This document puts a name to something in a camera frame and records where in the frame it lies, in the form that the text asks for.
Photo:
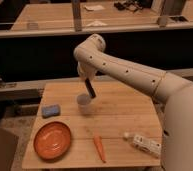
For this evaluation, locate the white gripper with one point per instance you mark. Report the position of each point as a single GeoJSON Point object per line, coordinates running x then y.
{"type": "Point", "coordinates": [86, 71]}

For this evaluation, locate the black eraser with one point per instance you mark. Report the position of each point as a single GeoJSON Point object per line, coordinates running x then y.
{"type": "Point", "coordinates": [90, 88]}

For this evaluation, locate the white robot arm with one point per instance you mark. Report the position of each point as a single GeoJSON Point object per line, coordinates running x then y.
{"type": "Point", "coordinates": [173, 91]}

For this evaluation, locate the crumpled white tissue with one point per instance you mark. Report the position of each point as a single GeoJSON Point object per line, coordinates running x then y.
{"type": "Point", "coordinates": [96, 24]}

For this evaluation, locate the blue sponge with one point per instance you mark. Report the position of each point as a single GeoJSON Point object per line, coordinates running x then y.
{"type": "Point", "coordinates": [51, 110]}

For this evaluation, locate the white paper sheet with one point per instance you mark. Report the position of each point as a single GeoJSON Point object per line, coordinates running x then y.
{"type": "Point", "coordinates": [94, 7]}

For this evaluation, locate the orange carrot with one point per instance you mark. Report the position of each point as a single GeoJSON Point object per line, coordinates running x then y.
{"type": "Point", "coordinates": [99, 146]}

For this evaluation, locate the orange plate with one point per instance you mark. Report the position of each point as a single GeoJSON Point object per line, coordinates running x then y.
{"type": "Point", "coordinates": [52, 140]}

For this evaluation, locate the black tool pile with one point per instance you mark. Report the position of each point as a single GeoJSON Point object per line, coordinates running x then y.
{"type": "Point", "coordinates": [130, 5]}

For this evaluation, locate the clear plastic bottle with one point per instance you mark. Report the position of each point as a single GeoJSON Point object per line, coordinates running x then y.
{"type": "Point", "coordinates": [144, 144]}

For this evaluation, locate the brown cardboard box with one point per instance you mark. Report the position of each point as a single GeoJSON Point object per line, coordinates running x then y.
{"type": "Point", "coordinates": [8, 145]}

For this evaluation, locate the grey metal post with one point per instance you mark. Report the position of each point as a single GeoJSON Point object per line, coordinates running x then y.
{"type": "Point", "coordinates": [168, 9]}
{"type": "Point", "coordinates": [76, 15]}

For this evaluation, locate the grey right metal post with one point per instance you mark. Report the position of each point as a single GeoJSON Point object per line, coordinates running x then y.
{"type": "Point", "coordinates": [168, 9]}

